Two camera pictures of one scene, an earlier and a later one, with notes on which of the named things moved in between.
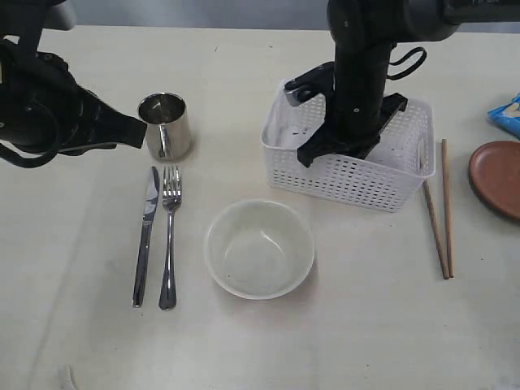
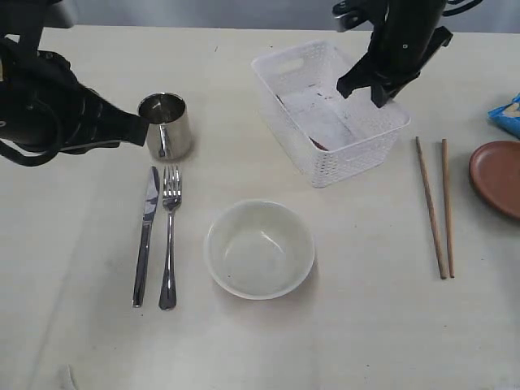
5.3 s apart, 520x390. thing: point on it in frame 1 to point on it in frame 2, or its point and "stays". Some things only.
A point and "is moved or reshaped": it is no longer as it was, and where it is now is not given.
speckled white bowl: (258, 249) stays
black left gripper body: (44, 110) stays
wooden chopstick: (447, 206) stays
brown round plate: (494, 173) stays
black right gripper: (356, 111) to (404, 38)
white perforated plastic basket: (392, 170) is moved or reshaped
